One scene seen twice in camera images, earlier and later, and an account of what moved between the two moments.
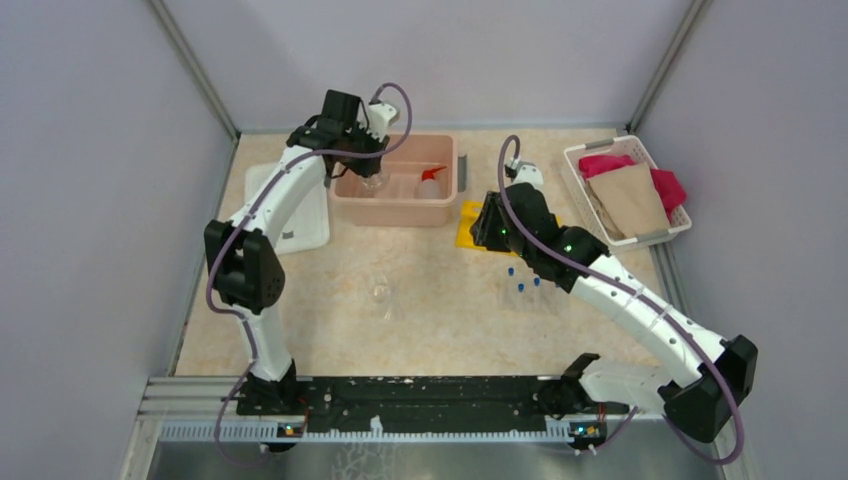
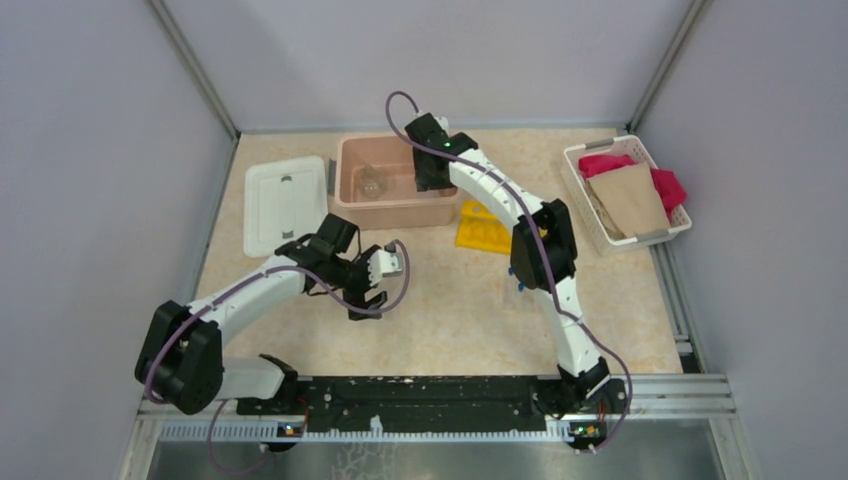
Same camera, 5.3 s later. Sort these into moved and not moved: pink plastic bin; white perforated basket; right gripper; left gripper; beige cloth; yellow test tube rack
Moved: right gripper; left gripper
Not moved: yellow test tube rack; white perforated basket; beige cloth; pink plastic bin
